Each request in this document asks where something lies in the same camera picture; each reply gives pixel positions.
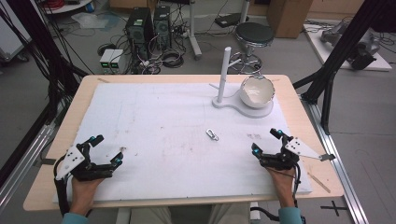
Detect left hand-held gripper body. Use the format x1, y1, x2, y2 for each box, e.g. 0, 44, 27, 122
54, 141, 116, 183

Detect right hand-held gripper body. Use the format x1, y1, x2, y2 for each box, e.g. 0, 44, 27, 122
259, 136, 337, 172

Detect small silver metal clasp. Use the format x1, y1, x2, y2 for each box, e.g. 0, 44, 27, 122
205, 128, 219, 142

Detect person's right hand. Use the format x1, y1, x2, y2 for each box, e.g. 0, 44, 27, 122
266, 166, 297, 209

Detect person's left hand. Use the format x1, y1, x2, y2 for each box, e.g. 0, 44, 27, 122
70, 176, 106, 216

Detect thin wooden stick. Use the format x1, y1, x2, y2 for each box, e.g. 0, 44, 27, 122
306, 172, 332, 194

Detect white eggshell-shaped bowl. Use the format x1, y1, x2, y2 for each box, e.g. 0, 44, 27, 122
238, 75, 276, 109

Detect white foam board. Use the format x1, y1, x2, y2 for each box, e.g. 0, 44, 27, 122
52, 81, 314, 205

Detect white power strip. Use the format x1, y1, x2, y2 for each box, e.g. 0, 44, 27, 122
249, 202, 262, 224

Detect person's legs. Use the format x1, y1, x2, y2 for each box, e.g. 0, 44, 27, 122
130, 203, 250, 224

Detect white power supply unit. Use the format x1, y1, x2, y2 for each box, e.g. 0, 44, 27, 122
99, 48, 117, 75
109, 49, 125, 75

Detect white branched stand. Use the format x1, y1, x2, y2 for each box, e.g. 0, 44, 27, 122
208, 46, 276, 119

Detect white floor platform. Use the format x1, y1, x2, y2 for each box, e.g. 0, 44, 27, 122
303, 22, 393, 72

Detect black round stool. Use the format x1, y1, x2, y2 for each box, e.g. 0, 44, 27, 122
229, 21, 276, 76

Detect brown cardboard box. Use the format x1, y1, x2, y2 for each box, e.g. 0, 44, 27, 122
266, 0, 314, 39

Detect black computer tower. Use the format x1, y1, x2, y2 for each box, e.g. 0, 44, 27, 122
152, 5, 173, 49
125, 7, 154, 60

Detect grey machine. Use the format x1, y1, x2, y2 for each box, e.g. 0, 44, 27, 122
319, 16, 381, 71

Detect clear plastic sheet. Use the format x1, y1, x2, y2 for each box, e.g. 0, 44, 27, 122
71, 11, 109, 30

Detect flat black device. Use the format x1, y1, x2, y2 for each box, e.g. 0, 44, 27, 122
214, 12, 250, 29

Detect white desk leg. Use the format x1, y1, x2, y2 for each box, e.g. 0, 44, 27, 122
187, 0, 203, 62

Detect white board panel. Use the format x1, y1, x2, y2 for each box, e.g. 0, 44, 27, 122
0, 5, 33, 63

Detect round white table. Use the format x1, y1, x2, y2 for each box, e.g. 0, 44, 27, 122
42, 0, 93, 15

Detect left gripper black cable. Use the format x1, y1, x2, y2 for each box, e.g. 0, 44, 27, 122
52, 154, 72, 217

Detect aluminium rail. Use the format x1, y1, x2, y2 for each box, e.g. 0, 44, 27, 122
0, 123, 56, 213
300, 93, 370, 224

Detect black metal frame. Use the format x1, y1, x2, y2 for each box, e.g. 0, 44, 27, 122
292, 0, 396, 135
0, 0, 89, 188

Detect coil of black cable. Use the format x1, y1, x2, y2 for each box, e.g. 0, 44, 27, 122
161, 49, 186, 69

